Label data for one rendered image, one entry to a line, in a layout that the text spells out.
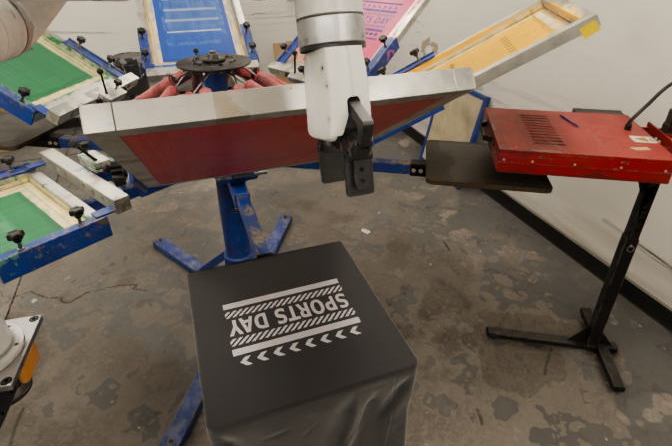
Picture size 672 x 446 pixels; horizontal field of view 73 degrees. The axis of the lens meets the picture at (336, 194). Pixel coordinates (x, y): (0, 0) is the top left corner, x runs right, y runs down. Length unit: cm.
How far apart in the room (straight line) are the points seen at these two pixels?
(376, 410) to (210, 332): 42
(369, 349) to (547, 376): 148
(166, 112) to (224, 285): 69
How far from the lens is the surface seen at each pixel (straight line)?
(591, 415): 237
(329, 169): 58
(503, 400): 228
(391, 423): 119
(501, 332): 250
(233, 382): 103
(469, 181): 178
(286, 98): 67
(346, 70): 49
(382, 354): 106
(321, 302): 117
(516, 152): 170
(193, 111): 65
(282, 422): 101
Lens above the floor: 174
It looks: 29 degrees down
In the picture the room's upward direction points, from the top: straight up
